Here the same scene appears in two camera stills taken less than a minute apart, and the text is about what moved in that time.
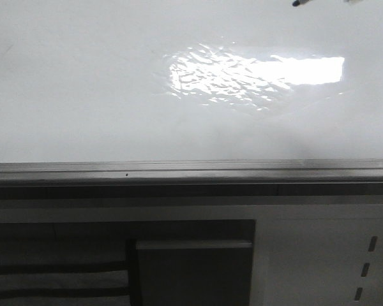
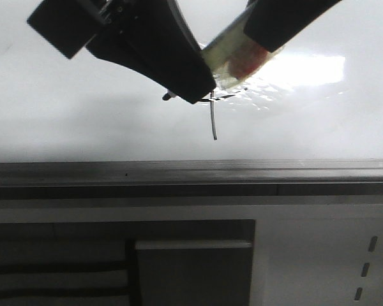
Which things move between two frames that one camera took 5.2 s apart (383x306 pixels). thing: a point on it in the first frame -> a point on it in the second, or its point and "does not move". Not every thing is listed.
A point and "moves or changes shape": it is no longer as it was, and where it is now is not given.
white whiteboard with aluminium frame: (101, 92) does not move
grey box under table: (195, 273) does not move
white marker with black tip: (299, 2) moves or changes shape
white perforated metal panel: (323, 262) does not move
